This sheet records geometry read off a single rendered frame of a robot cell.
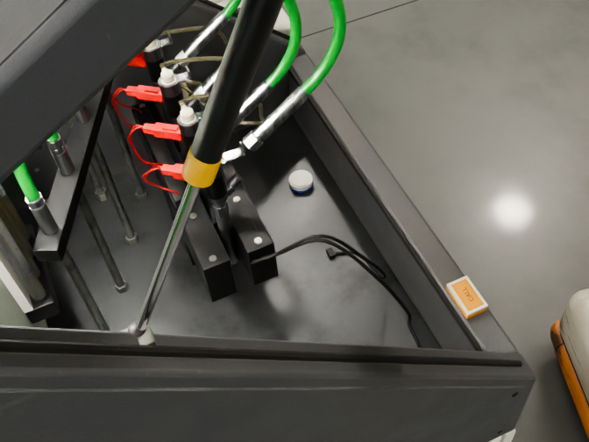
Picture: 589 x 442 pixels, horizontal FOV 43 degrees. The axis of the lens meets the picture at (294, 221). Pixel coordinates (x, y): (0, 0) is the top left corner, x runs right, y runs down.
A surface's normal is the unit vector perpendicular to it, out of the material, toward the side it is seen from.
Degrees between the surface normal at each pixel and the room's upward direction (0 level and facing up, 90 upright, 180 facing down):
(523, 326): 0
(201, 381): 90
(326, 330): 0
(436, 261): 0
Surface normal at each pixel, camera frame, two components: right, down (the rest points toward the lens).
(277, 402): 0.40, 0.71
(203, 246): -0.07, -0.61
